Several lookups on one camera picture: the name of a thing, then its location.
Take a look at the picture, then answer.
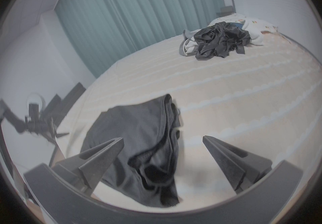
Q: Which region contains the grey bedside table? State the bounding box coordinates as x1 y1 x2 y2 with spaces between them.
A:
216 6 235 17

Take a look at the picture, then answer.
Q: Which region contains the black T-shirt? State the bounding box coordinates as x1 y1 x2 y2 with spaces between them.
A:
80 94 182 208

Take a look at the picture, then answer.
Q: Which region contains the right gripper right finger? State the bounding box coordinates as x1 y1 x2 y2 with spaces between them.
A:
202 135 274 195

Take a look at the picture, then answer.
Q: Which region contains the blue-green curtain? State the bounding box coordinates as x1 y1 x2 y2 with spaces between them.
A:
54 0 225 78

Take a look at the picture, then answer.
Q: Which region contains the white printed pillow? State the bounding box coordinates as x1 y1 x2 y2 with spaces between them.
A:
208 13 278 46

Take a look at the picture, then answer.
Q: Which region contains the bed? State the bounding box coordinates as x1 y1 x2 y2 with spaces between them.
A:
51 0 322 212

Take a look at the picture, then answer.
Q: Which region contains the pile of clothes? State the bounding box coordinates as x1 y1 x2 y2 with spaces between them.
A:
179 22 252 61

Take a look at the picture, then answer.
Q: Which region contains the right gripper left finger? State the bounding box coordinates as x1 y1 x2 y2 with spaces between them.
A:
54 137 125 189

